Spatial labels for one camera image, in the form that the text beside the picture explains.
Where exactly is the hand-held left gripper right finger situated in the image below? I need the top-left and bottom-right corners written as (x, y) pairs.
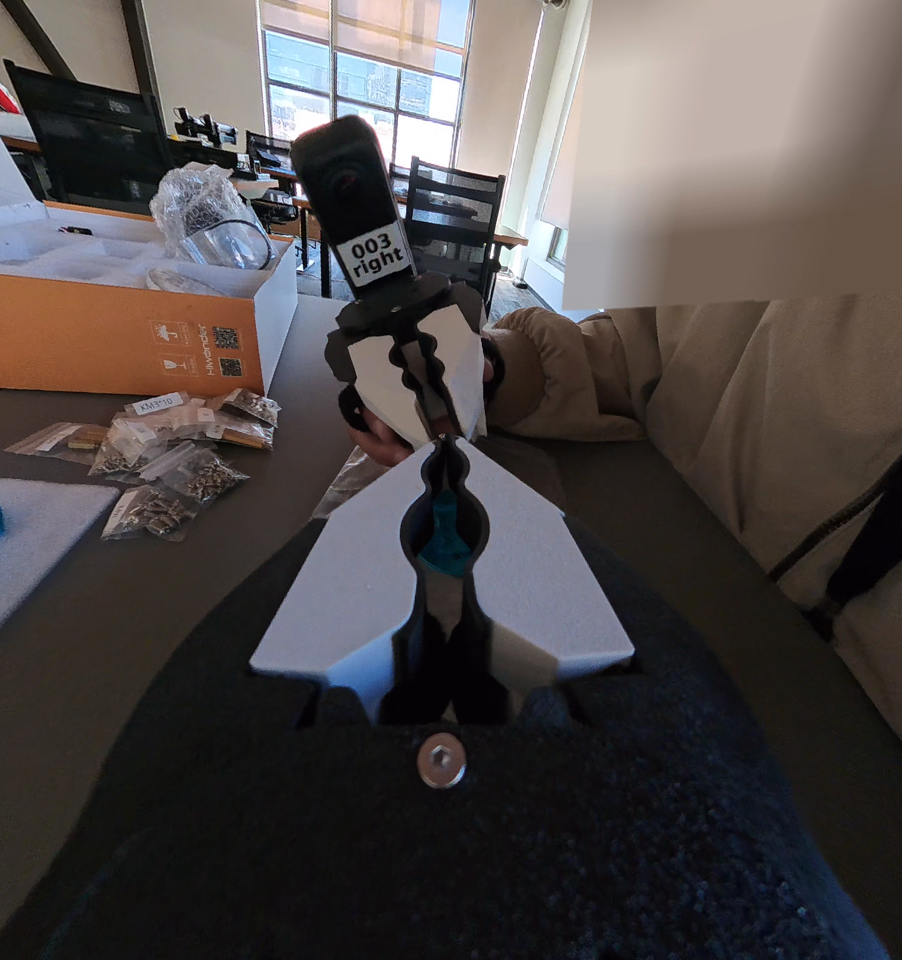
top-left (451, 438), bottom-right (636, 721)

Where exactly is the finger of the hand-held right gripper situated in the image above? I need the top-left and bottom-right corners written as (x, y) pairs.
top-left (348, 339), bottom-right (438, 451)
top-left (419, 307), bottom-right (491, 441)

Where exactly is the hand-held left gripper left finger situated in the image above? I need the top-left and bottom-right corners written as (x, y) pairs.
top-left (250, 441), bottom-right (452, 725)

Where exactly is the person's right forearm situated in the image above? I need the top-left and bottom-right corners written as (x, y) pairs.
top-left (488, 306), bottom-right (650, 442)

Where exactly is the grey desk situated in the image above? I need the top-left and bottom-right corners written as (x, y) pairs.
top-left (0, 292), bottom-right (902, 960)

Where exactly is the person's right hand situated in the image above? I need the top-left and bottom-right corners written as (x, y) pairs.
top-left (348, 408), bottom-right (423, 468)

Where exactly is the clear plastic bag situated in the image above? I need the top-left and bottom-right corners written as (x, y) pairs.
top-left (312, 446), bottom-right (393, 522)

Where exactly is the large grid window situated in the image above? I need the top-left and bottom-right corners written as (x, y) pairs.
top-left (259, 0), bottom-right (472, 170)

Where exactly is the black office chair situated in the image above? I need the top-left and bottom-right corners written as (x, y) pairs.
top-left (406, 156), bottom-right (508, 316)

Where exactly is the bubble wrap bundle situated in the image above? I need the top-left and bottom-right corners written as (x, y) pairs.
top-left (149, 166), bottom-right (276, 271)

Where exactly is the workbench with dark equipment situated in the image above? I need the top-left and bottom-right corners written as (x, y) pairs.
top-left (169, 108), bottom-right (332, 297)

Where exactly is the pile of screw bags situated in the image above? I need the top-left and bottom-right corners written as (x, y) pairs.
top-left (4, 388), bottom-right (281, 543)

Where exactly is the orange and white cardboard box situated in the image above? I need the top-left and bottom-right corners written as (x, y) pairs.
top-left (0, 97), bottom-right (299, 399)

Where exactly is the white foam tray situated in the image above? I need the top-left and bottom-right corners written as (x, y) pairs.
top-left (0, 477), bottom-right (122, 661)

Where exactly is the black shoulder strap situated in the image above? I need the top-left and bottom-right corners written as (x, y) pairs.
top-left (826, 427), bottom-right (902, 609)

